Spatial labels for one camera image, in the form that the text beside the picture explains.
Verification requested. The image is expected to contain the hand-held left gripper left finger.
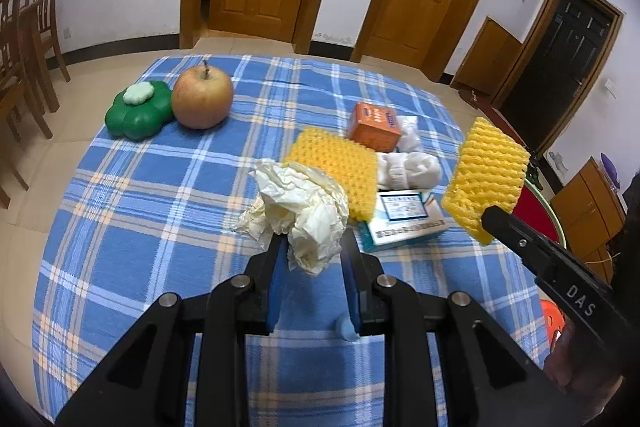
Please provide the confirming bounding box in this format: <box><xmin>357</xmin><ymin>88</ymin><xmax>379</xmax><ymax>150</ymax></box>
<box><xmin>55</xmin><ymin>235</ymin><xmax>291</xmax><ymax>427</ymax></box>

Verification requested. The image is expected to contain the yellow foam fruit net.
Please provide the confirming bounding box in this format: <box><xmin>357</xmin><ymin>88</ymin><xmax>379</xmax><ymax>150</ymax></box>
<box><xmin>441</xmin><ymin>117</ymin><xmax>531</xmax><ymax>247</ymax></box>
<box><xmin>283</xmin><ymin>127</ymin><xmax>379</xmax><ymax>224</ymax></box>

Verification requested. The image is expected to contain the purple item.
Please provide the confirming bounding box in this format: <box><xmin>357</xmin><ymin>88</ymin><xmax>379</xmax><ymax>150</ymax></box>
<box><xmin>600</xmin><ymin>154</ymin><xmax>624</xmax><ymax>190</ymax></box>

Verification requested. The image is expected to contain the small orange carton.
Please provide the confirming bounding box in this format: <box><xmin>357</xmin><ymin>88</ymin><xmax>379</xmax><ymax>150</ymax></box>
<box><xmin>347</xmin><ymin>102</ymin><xmax>404</xmax><ymax>152</ymax></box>

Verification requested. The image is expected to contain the orange plastic stool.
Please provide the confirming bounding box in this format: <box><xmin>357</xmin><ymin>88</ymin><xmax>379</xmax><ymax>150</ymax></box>
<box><xmin>539</xmin><ymin>299</ymin><xmax>567</xmax><ymax>353</ymax></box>

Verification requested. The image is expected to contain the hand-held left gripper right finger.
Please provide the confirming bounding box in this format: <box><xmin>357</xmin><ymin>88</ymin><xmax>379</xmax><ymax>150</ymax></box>
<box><xmin>340</xmin><ymin>235</ymin><xmax>587</xmax><ymax>427</ymax></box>

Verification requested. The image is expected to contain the white sock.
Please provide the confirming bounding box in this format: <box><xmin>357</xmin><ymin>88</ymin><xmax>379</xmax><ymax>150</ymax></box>
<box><xmin>395</xmin><ymin>114</ymin><xmax>422</xmax><ymax>152</ymax></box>
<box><xmin>375</xmin><ymin>150</ymin><xmax>443</xmax><ymax>192</ymax></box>

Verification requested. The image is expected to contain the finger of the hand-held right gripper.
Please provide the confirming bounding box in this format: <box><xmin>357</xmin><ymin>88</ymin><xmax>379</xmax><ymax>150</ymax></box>
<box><xmin>480</xmin><ymin>205</ymin><xmax>551</xmax><ymax>280</ymax></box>

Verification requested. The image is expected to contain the green clover-shaped box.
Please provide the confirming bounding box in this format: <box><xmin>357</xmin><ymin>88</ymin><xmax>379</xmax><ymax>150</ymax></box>
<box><xmin>104</xmin><ymin>80</ymin><xmax>174</xmax><ymax>141</ymax></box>

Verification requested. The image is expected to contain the brown wooden chair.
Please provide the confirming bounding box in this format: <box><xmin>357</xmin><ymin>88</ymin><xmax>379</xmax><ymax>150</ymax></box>
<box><xmin>0</xmin><ymin>0</ymin><xmax>54</xmax><ymax>208</ymax></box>
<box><xmin>21</xmin><ymin>0</ymin><xmax>72</xmax><ymax>114</ymax></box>

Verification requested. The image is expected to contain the cream tissue paper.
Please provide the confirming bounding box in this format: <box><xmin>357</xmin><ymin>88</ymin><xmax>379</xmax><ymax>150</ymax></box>
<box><xmin>231</xmin><ymin>158</ymin><xmax>350</xmax><ymax>278</ymax></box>

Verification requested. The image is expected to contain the small pale blue cap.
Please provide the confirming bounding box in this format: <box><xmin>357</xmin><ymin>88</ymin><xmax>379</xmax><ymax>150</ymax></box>
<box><xmin>334</xmin><ymin>314</ymin><xmax>359</xmax><ymax>342</ymax></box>

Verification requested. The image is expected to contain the black entrance door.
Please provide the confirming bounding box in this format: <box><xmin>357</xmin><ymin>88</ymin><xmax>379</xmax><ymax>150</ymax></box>
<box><xmin>492</xmin><ymin>0</ymin><xmax>626</xmax><ymax>158</ymax></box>

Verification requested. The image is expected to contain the person's right hand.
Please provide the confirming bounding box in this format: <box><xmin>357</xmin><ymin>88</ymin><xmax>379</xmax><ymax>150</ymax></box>
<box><xmin>544</xmin><ymin>319</ymin><xmax>601</xmax><ymax>404</ymax></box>

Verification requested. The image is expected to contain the blue plaid tablecloth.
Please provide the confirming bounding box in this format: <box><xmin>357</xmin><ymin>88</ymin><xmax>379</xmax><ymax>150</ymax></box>
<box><xmin>31</xmin><ymin>54</ymin><xmax>551</xmax><ymax>427</ymax></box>

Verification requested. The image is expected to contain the red yellow apple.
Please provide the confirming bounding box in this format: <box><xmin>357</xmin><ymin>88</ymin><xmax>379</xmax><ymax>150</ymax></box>
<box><xmin>171</xmin><ymin>62</ymin><xmax>235</xmax><ymax>130</ymax></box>

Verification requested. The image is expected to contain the long wooden sideboard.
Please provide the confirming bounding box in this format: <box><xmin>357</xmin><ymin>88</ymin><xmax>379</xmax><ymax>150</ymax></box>
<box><xmin>549</xmin><ymin>157</ymin><xmax>629</xmax><ymax>280</ymax></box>

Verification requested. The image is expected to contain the low wooden shoe cabinet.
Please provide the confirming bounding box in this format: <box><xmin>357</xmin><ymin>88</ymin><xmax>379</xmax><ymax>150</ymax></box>
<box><xmin>450</xmin><ymin>17</ymin><xmax>523</xmax><ymax>95</ymax></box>

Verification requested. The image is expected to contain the red bin with green rim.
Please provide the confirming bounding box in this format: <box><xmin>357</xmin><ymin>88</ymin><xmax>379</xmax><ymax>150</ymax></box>
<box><xmin>512</xmin><ymin>179</ymin><xmax>568</xmax><ymax>253</ymax></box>

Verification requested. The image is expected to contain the white blue medicine box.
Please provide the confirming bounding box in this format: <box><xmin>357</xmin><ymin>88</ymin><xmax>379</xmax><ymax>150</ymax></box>
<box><xmin>356</xmin><ymin>188</ymin><xmax>447</xmax><ymax>253</ymax></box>

